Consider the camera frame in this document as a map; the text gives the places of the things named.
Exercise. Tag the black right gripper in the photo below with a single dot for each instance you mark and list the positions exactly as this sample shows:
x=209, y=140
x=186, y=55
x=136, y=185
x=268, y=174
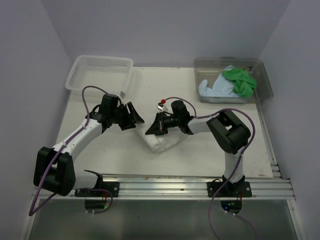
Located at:
x=155, y=129

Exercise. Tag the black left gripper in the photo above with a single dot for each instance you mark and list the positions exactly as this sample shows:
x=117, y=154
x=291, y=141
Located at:
x=128, y=123

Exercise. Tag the white towel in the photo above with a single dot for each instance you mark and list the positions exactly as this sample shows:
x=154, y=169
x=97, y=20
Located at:
x=162, y=143

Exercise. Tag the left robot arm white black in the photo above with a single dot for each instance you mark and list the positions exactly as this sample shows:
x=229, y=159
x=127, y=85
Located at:
x=54, y=169

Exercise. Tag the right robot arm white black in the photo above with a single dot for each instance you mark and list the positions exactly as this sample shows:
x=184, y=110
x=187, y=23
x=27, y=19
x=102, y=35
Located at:
x=230, y=133

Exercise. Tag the white plastic basket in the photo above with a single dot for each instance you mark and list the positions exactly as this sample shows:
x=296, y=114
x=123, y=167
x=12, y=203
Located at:
x=112, y=74

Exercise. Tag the light blue towel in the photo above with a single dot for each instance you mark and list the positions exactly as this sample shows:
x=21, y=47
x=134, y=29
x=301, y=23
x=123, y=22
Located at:
x=222, y=87

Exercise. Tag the grey transparent plastic bin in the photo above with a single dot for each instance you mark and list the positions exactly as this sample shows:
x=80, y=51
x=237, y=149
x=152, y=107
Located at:
x=210, y=68

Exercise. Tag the green towel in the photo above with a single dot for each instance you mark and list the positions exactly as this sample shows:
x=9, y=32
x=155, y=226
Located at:
x=243, y=84

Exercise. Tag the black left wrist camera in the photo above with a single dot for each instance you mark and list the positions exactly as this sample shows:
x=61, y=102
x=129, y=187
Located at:
x=110, y=102

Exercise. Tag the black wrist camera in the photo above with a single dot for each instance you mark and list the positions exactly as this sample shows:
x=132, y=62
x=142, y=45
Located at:
x=110, y=102
x=179, y=109

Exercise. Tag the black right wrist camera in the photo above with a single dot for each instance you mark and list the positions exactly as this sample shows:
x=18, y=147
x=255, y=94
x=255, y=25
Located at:
x=179, y=109

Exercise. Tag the aluminium mounting rail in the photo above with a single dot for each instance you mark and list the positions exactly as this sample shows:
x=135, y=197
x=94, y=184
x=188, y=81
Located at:
x=166, y=187

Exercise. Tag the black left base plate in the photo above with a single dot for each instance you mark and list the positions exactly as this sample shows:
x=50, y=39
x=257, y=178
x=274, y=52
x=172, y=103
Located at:
x=106, y=189

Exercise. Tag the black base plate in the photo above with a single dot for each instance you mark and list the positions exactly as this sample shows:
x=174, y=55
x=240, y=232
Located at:
x=240, y=189
x=106, y=189

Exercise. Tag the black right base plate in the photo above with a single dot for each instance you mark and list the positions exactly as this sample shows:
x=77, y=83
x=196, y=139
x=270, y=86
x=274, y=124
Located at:
x=240, y=189

